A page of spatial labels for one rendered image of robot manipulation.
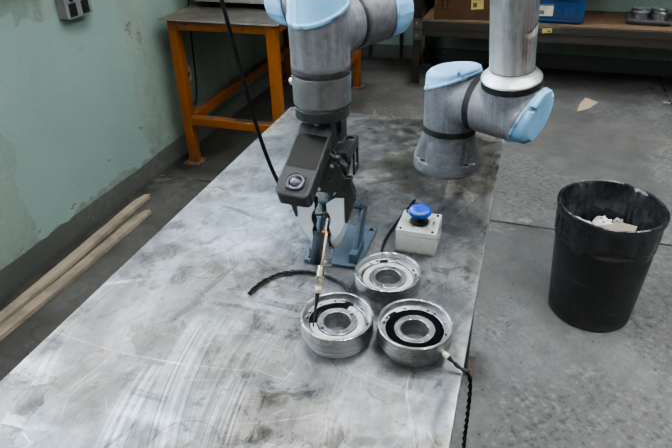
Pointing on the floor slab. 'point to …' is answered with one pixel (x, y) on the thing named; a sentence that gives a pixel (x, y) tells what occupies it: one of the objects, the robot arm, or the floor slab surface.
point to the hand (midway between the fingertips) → (323, 241)
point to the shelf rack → (610, 25)
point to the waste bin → (602, 252)
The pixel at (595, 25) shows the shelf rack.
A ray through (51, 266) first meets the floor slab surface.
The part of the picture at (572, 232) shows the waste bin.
